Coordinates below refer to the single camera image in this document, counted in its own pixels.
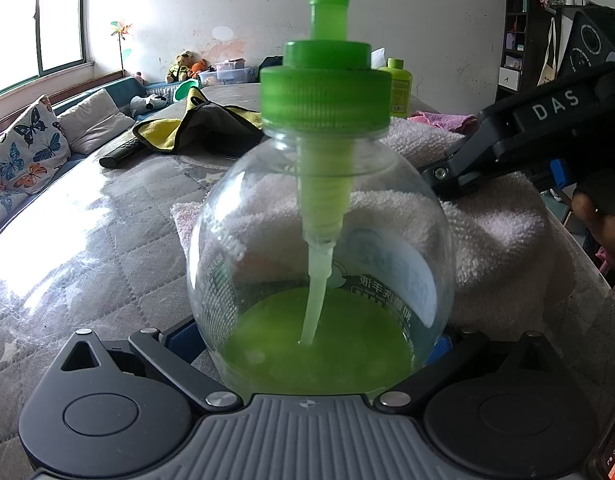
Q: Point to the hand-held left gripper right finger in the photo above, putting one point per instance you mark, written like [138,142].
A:
[440,347]

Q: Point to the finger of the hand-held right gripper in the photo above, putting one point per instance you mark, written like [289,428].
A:
[462,167]

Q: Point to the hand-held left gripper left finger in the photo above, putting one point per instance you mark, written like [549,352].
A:
[181,341]

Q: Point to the pale pink towel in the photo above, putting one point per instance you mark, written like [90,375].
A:
[492,230]

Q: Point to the green pump soap bottle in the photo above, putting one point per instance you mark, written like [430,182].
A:
[327,310]

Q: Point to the person's right hand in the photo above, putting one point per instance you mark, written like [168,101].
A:
[610,240]

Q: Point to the pink rag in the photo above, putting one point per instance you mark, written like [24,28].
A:
[445,121]

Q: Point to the beige tote bag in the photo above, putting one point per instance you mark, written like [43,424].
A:
[548,67]

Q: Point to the dark wooden shelf unit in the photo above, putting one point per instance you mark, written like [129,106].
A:
[520,35]

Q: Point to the lime green bottle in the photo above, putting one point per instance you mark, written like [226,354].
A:
[398,90]

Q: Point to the white plastic bag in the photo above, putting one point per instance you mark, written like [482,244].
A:
[378,59]

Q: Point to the black stick-shaped object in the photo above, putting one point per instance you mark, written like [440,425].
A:
[118,155]

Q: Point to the black bag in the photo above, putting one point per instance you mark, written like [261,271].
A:
[271,64]

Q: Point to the yellow and grey cloth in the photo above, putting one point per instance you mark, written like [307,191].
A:
[207,122]

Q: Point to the white pillow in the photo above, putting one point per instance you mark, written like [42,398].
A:
[95,120]

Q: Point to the black and white plush toy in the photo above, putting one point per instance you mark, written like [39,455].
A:
[146,104]

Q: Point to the butterfly print pillow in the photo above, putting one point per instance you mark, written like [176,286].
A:
[22,155]

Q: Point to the clear plastic storage box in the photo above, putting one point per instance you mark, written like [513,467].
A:
[227,74]

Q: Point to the green plastic bowl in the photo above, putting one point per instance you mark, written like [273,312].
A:
[187,87]

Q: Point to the teddy bear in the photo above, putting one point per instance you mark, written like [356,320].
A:
[180,67]

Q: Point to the orange plush toy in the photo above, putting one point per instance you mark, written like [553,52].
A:
[198,66]

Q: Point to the colourful pinwheel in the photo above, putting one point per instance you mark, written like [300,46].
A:
[121,30]

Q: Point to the window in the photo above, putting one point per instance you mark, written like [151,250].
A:
[57,25]

